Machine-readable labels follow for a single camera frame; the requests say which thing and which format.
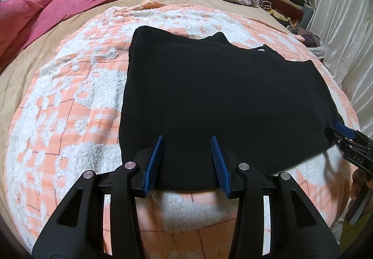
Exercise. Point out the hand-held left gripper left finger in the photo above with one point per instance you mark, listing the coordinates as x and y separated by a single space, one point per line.
153 163

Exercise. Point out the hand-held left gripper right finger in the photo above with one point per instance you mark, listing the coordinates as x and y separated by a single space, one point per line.
220 165

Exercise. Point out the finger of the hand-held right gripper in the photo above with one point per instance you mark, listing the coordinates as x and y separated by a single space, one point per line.
343 128
333 135

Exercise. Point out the black sweater with orange cuffs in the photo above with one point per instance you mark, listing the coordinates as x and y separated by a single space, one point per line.
221 96

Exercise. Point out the person's right hand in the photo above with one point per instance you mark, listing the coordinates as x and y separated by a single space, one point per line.
357 184

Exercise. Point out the white plastic bag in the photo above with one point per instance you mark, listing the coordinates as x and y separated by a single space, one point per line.
319 50

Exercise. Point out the peach and white fluffy blanket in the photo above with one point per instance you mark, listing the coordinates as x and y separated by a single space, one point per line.
72 119

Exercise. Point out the dark purple cloth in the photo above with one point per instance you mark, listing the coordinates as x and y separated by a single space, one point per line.
311 37

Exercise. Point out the white curtain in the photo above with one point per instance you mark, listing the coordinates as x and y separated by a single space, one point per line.
343 29

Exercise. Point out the beige plush blanket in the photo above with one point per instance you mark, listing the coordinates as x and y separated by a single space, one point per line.
32 55

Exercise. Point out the pink duvet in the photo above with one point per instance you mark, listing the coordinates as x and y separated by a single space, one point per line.
43 11

